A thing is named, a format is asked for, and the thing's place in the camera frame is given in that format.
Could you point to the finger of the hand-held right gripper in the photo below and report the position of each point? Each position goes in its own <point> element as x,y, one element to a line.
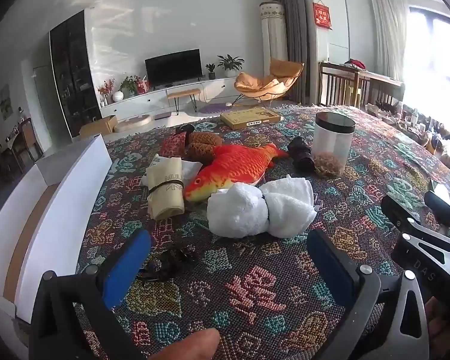
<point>440,204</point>
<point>395,208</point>

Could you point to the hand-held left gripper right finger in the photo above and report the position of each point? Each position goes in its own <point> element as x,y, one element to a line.
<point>328,262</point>

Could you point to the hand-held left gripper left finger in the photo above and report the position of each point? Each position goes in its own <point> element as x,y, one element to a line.
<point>127,266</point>

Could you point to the white towel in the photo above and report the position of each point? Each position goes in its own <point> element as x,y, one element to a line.
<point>236,210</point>
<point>290,206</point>

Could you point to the beige cloth bag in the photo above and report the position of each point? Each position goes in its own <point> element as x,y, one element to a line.
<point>165,191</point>

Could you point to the black garbage bag roll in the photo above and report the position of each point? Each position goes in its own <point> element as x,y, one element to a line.
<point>302,155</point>

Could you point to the red mesh pouch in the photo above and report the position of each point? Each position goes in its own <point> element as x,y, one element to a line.
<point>172,144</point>

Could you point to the red fish plush toy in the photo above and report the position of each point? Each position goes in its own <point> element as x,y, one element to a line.
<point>232,168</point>

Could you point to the brown mesh bag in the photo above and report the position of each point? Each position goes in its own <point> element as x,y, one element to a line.
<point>206,146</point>

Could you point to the person's right hand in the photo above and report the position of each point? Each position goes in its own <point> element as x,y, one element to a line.
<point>440,318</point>

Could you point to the person's left hand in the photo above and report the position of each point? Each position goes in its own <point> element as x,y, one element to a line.
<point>195,345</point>

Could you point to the multicoloured woven patterned blanket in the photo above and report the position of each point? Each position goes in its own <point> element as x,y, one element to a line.
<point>270,288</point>

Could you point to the row of cluttered small ornaments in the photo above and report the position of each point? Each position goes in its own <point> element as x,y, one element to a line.
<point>416,120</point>

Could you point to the clear plastic jar black lid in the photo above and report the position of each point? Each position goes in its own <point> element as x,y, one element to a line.
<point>332,142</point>

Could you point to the white paper sheet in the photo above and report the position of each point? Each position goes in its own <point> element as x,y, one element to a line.
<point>78,180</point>

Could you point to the yellow-green plastic stool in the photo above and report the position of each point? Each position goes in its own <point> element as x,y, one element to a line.
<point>354,95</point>

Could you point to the wooden slatted bench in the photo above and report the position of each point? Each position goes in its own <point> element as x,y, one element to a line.
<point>335,82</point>

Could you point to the large window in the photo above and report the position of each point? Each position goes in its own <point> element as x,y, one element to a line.
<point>442,63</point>

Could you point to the round beige floor cushion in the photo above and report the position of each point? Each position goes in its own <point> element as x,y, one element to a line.
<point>133,123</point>

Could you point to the brown cardboard box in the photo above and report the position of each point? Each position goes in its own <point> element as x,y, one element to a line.
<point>99,125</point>

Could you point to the black cloth bundle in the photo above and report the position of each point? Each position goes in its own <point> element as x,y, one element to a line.
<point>185,129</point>

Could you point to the red cloth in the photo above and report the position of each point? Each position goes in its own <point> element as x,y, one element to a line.
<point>356,63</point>

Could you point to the flat yellow cardboard box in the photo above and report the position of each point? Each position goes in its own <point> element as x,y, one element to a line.
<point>249,118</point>

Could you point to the white television cabinet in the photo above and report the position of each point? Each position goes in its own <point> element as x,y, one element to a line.
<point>150,99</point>

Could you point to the white vase red flowers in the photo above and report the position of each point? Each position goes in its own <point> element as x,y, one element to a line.
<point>117,96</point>

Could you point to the white sheer curtain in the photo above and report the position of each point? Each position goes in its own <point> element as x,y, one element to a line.
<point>390,30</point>

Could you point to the purple floor mat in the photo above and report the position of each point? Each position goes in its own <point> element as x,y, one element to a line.
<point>213,108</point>

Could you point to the red gift bag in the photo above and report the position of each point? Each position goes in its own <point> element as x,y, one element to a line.
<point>142,87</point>

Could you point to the orange lounge chair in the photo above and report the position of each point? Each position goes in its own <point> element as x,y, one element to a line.
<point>264,82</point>

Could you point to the bushy green potted plant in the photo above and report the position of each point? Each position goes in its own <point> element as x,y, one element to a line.
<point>129,84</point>

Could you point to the wooden bench black legs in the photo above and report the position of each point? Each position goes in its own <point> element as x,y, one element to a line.
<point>183,92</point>

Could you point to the tall black display cabinet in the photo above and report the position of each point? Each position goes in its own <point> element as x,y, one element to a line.
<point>75,75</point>

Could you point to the black flat television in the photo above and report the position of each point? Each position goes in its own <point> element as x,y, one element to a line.
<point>172,67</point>

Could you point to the grey curtain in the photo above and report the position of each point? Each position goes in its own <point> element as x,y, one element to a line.
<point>292,26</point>

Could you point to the white covered standing air conditioner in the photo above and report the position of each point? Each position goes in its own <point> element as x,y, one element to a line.
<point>273,37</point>

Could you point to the small green potted plant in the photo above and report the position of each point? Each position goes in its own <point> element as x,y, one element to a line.
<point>210,69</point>

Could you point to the large green potted plant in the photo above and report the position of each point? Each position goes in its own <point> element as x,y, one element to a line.
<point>230,63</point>

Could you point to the framed wall picture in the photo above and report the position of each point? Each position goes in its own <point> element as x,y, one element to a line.
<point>5,101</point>

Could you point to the red wall hanging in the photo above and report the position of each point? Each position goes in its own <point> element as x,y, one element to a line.
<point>322,15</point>

